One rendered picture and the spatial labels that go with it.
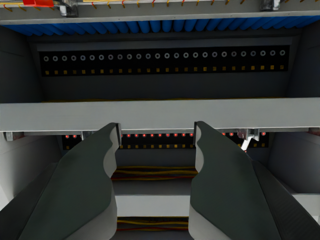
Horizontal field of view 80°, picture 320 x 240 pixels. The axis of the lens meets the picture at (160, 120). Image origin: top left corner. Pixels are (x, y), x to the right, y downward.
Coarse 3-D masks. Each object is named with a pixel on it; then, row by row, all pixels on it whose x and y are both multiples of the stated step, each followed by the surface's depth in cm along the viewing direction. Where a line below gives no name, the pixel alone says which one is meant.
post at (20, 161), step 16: (0, 64) 36; (16, 64) 40; (32, 64) 45; (0, 80) 36; (16, 80) 40; (32, 80) 45; (0, 96) 36; (16, 96) 40; (32, 96) 45; (32, 144) 44; (48, 144) 50; (0, 160) 36; (16, 160) 40; (32, 160) 44; (48, 160) 50; (0, 176) 36; (16, 176) 39; (32, 176) 44; (0, 192) 36; (16, 192) 39; (0, 208) 38
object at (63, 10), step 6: (24, 0) 18; (30, 0) 18; (36, 0) 18; (42, 0) 19; (48, 0) 20; (36, 6) 20; (42, 6) 20; (48, 6) 20; (60, 6) 24; (66, 6) 24; (60, 12) 24; (66, 12) 24
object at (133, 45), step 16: (0, 0) 27; (0, 32) 36; (16, 32) 40; (0, 48) 36; (16, 48) 40; (48, 48) 42; (64, 48) 42; (80, 48) 41; (96, 48) 41; (112, 48) 41; (128, 48) 41; (144, 48) 41; (160, 48) 41; (176, 48) 42
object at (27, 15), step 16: (96, 0) 26; (112, 0) 26; (224, 0) 27; (240, 0) 27; (256, 0) 27; (288, 0) 26; (304, 0) 27; (0, 16) 28; (16, 16) 28; (32, 16) 28; (48, 16) 28; (80, 16) 28; (96, 16) 28; (112, 16) 28; (128, 16) 28; (144, 16) 28; (160, 16) 28; (176, 16) 28; (192, 16) 28; (208, 16) 28; (224, 16) 28; (240, 16) 28; (256, 16) 28; (272, 16) 29
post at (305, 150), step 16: (304, 32) 41; (304, 48) 41; (304, 64) 41; (304, 80) 41; (288, 96) 47; (304, 96) 41; (272, 144) 54; (288, 144) 47; (304, 144) 41; (272, 160) 54; (288, 160) 47; (304, 160) 42; (288, 176) 47; (304, 176) 42; (304, 192) 42
